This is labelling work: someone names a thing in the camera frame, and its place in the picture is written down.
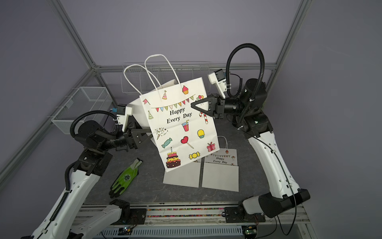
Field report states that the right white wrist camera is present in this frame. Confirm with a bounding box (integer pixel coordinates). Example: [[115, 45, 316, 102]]
[[208, 69, 227, 99]]

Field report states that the green work glove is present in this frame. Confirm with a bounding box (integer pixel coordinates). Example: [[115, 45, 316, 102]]
[[109, 158, 143, 199]]

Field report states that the black corrugated cable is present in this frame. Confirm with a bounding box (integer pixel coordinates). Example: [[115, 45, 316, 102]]
[[225, 43, 266, 120], [70, 110, 119, 138]]

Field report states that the white wire wall shelf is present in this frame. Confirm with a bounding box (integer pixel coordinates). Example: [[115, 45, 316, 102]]
[[121, 62, 212, 94]]

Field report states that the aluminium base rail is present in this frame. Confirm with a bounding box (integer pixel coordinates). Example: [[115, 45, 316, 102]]
[[59, 202, 311, 239]]

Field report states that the white wire basket on left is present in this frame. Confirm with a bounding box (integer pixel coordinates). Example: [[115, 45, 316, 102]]
[[51, 87, 112, 135]]

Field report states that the left black corrugated cable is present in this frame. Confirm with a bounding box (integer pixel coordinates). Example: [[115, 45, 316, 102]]
[[70, 110, 119, 138]]

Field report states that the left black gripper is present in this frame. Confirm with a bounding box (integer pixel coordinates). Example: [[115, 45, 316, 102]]
[[99, 119, 157, 151]]

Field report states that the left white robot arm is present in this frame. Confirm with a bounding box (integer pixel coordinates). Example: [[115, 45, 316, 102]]
[[29, 118, 151, 239]]

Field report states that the white party paper bag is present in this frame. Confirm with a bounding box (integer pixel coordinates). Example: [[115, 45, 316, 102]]
[[202, 136, 239, 192]]

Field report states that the right black corrugated cable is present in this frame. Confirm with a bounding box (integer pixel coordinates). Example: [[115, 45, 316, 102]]
[[225, 43, 266, 120]]

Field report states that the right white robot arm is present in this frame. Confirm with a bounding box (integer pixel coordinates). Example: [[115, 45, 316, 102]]
[[191, 78, 311, 223]]

